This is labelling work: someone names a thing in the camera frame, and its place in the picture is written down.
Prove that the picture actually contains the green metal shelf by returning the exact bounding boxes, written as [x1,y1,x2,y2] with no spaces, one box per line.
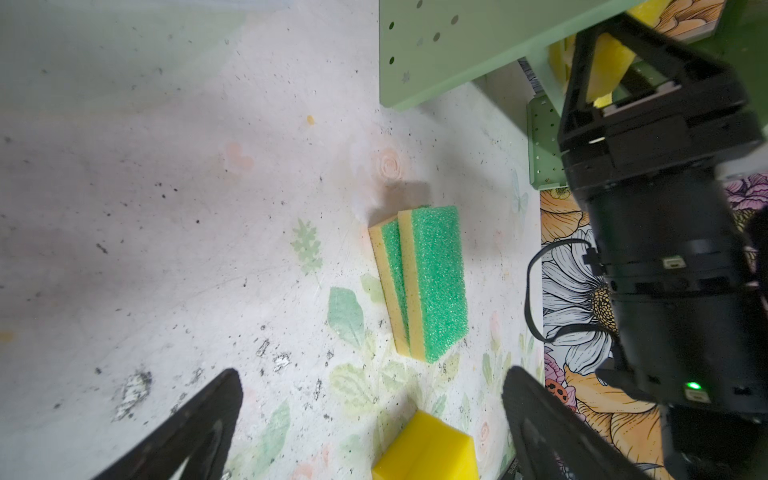
[377,0,768,192]

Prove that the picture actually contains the yellow sponge lying alone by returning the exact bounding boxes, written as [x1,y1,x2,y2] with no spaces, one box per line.
[372,410,479,480]

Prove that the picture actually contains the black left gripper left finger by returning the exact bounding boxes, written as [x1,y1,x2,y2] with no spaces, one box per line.
[97,368,243,479]

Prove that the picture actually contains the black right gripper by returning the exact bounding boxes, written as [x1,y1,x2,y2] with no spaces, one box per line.
[557,13,764,192]

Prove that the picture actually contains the green-yellow sponge in stack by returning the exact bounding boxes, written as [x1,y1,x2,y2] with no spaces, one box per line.
[368,216,411,357]

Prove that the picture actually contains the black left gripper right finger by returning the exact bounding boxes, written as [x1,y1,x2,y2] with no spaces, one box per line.
[502,366,647,480]

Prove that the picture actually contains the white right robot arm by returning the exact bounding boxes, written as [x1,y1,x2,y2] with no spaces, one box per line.
[558,13,767,479]

